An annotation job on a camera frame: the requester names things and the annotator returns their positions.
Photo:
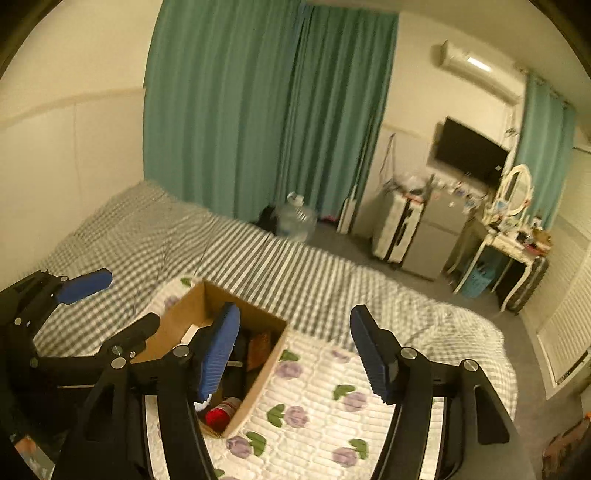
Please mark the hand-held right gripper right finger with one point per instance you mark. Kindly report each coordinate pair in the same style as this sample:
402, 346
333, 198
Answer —
369, 355

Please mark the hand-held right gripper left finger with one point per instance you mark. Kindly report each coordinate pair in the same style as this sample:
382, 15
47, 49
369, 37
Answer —
219, 350

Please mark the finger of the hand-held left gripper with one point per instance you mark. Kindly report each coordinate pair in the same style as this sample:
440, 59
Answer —
87, 284
138, 330

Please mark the black cylinder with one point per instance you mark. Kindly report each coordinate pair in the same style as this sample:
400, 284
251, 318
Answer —
238, 353

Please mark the brown cardboard box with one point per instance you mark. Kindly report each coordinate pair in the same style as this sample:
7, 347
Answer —
258, 387

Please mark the red-capped white bottle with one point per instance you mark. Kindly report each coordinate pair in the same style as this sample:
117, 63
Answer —
221, 413

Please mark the white floral quilt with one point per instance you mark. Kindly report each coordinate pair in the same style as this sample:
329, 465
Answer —
314, 406

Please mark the blue bin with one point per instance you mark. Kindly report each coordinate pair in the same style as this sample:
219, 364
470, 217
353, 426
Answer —
475, 281

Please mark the white suitcase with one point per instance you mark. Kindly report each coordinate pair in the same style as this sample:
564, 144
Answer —
392, 226

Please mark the grey refrigerator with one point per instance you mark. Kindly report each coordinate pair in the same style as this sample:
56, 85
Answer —
436, 240

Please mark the black bag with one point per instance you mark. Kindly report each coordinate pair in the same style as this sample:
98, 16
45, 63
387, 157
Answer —
267, 219

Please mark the clear water jug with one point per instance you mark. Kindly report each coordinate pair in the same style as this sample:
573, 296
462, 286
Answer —
298, 221

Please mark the white vanity table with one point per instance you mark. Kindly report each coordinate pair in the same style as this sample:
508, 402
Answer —
501, 249

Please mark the clear plastic bag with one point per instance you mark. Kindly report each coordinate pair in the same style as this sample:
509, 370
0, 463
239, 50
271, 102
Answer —
412, 183

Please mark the dark suitcase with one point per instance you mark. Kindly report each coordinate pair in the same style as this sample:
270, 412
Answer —
535, 281

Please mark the white louvered wardrobe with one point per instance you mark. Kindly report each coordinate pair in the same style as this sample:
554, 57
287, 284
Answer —
568, 300

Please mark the brown wooden rack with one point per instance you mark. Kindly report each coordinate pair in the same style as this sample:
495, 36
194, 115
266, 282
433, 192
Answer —
570, 447

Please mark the white oval mirror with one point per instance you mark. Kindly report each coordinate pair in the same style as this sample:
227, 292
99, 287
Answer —
517, 189

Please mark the teal curtain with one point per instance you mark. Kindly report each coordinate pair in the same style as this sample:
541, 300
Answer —
341, 115
217, 101
545, 138

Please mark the white air conditioner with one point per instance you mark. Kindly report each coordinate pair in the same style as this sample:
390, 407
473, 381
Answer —
480, 69

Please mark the black wall television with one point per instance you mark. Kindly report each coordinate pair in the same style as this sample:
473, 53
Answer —
468, 150

